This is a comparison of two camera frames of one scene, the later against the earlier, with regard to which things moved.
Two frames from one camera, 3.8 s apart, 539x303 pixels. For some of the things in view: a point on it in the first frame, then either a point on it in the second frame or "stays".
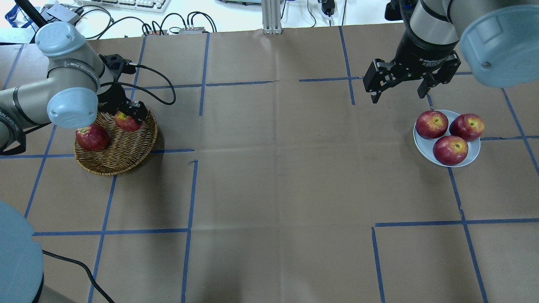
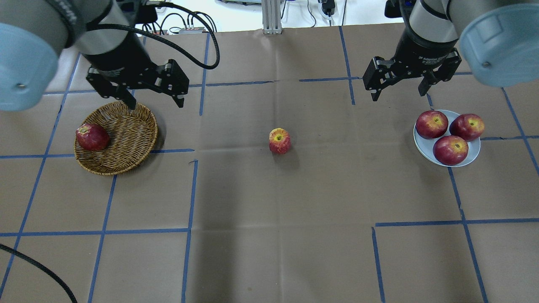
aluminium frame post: [271, 16] stays
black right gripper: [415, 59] stays
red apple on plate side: [469, 127] stays
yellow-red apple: [127, 123] to [279, 141]
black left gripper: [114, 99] to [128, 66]
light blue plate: [425, 145] stays
